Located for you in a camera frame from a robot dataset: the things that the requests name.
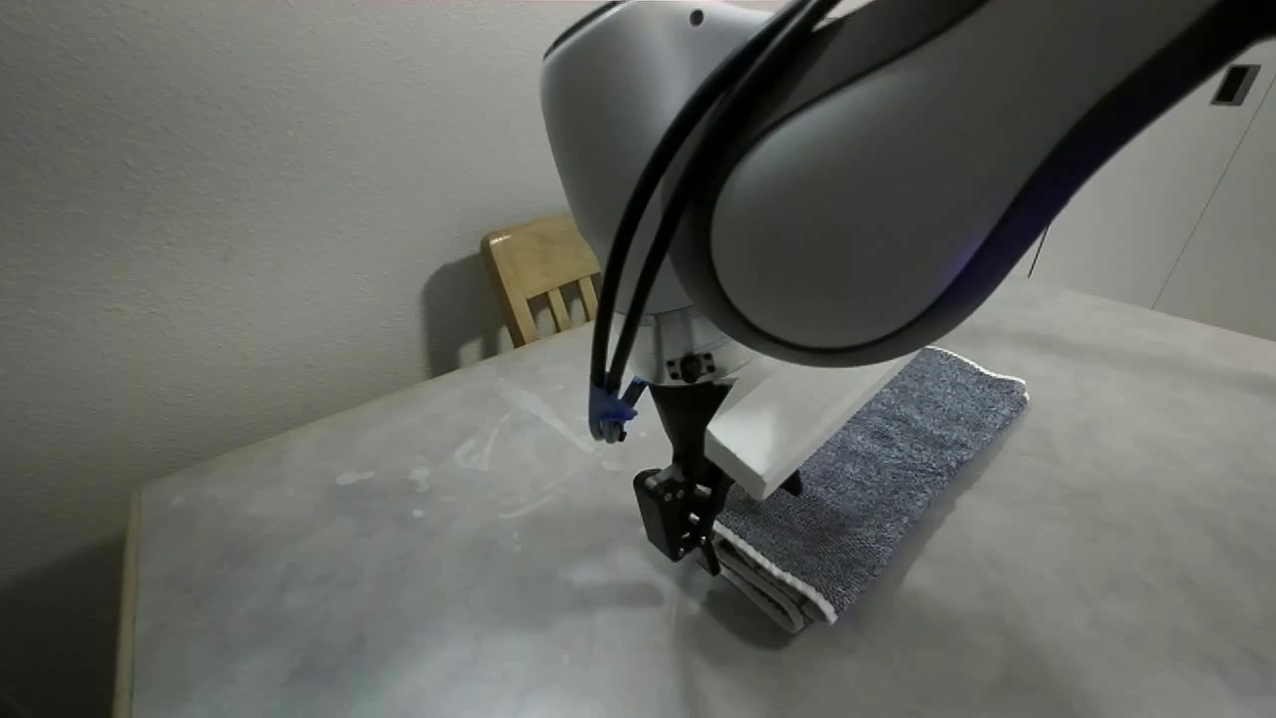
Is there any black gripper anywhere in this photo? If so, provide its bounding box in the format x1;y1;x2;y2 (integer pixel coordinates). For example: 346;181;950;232
631;381;736;580

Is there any grey towel with white trim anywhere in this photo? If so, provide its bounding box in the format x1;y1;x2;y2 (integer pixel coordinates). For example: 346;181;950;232
710;346;1032;636

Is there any wooden slat-back chair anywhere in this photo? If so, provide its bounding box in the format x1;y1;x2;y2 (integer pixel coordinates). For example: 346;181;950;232
480;216;608;352

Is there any tall white cabinet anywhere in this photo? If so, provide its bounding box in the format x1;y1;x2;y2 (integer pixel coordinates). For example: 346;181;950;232
1029;26;1276;342

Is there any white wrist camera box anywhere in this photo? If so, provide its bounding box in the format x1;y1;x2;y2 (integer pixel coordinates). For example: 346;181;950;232
702;352;926;504

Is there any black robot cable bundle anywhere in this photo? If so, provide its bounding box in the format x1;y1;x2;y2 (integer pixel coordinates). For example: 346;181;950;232
588;0;845;447

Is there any black recessed cabinet handle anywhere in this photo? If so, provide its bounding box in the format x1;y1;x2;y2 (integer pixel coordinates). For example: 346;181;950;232
1209;59;1266;108

